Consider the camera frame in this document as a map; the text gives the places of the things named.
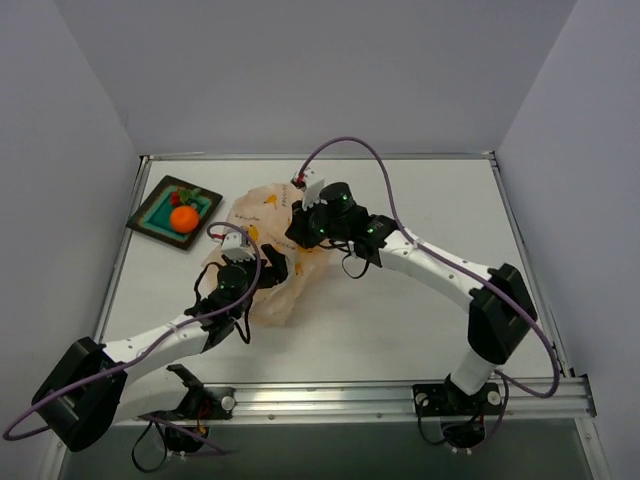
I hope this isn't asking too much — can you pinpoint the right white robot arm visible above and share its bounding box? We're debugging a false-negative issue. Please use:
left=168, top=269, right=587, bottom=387
left=286, top=180, right=537, bottom=413

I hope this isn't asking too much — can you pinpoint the fake strawberry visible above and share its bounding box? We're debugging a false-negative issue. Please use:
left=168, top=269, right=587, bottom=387
left=169, top=188, right=201, bottom=208

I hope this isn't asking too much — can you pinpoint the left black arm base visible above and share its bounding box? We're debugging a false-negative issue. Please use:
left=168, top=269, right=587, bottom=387
left=144, top=364, right=236, bottom=456

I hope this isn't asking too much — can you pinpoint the aluminium front rail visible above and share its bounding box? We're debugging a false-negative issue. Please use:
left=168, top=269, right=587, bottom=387
left=54, top=382, right=597, bottom=426

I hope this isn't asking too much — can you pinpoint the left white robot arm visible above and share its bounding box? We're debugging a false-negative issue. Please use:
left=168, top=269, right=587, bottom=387
left=31, top=244, right=293, bottom=452

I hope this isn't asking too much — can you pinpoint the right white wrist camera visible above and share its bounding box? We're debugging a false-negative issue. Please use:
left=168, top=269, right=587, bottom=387
left=291, top=168, right=325, bottom=210

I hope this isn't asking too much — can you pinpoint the green square plate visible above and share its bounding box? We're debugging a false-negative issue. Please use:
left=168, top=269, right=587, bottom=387
left=126, top=175, right=223, bottom=251

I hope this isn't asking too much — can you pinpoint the banana print plastic bag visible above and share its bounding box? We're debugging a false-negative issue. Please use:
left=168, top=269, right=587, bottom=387
left=227, top=183, right=331, bottom=327

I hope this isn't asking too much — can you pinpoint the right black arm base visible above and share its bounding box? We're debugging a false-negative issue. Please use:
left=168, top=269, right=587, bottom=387
left=412, top=379, right=508, bottom=455

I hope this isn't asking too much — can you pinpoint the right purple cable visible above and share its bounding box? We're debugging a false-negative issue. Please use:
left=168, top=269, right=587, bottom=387
left=297, top=135, right=560, bottom=451

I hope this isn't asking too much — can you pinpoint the orange fake fruit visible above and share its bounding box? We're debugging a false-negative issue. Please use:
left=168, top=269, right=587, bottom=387
left=169, top=206, right=200, bottom=234

